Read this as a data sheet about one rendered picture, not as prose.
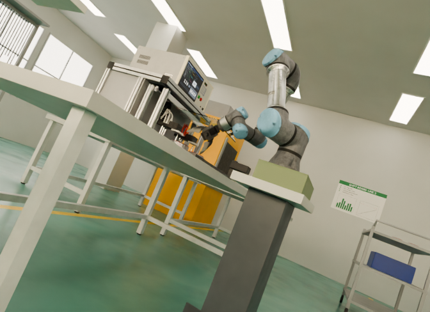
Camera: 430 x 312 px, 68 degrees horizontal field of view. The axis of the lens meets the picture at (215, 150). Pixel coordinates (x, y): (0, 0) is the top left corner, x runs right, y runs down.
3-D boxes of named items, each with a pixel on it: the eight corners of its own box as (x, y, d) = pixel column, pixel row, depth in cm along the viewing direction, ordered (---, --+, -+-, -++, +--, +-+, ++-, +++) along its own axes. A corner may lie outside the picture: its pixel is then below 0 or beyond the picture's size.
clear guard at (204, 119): (235, 142, 218) (238, 134, 218) (225, 131, 196) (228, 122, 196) (195, 129, 230) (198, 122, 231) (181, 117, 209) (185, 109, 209)
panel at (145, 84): (175, 156, 233) (191, 120, 237) (123, 127, 173) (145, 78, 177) (174, 156, 234) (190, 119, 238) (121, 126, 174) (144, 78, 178)
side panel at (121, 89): (121, 131, 175) (145, 80, 180) (118, 129, 173) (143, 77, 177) (86, 118, 186) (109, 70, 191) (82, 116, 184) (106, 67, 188)
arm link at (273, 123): (297, 140, 137) (297, 57, 167) (274, 123, 130) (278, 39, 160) (275, 150, 146) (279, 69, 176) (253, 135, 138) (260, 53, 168)
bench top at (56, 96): (256, 202, 282) (258, 197, 283) (86, 107, 82) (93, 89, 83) (165, 167, 322) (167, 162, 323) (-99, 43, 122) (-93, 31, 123)
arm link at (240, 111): (242, 111, 165) (240, 102, 171) (225, 121, 169) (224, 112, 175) (250, 121, 169) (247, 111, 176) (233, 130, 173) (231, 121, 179)
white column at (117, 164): (119, 192, 592) (187, 39, 636) (103, 188, 551) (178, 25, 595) (99, 183, 612) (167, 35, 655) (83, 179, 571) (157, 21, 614)
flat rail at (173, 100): (205, 132, 229) (207, 128, 229) (165, 96, 172) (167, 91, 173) (203, 131, 229) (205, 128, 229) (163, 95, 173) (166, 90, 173)
